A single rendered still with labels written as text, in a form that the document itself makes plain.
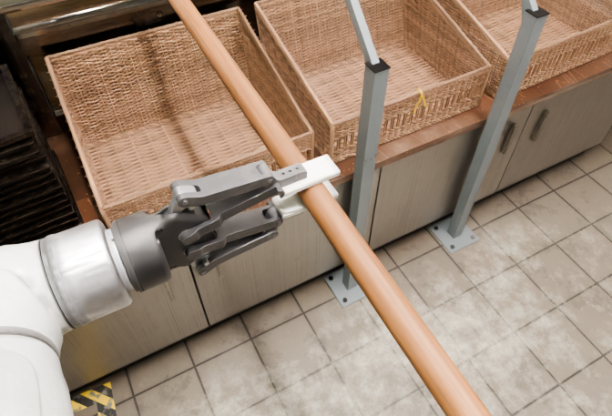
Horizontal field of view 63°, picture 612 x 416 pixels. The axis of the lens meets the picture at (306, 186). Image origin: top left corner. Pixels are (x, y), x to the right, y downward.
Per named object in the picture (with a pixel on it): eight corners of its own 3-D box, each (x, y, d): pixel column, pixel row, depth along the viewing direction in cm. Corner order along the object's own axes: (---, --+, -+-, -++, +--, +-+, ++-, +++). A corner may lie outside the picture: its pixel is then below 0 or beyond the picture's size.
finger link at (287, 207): (282, 216, 54) (282, 220, 55) (339, 194, 56) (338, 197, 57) (270, 197, 56) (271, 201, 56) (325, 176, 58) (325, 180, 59)
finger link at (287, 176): (258, 186, 52) (255, 166, 50) (300, 168, 54) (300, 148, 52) (263, 195, 51) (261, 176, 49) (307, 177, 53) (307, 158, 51)
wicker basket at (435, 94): (256, 76, 170) (249, 0, 149) (393, 33, 187) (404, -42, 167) (329, 168, 141) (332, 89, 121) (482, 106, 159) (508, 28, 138)
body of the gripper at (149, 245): (98, 205, 48) (191, 172, 51) (122, 254, 54) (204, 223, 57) (117, 264, 43) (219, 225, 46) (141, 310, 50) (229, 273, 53)
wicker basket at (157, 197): (76, 133, 151) (39, 54, 130) (248, 79, 169) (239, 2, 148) (116, 252, 123) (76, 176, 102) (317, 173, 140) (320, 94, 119)
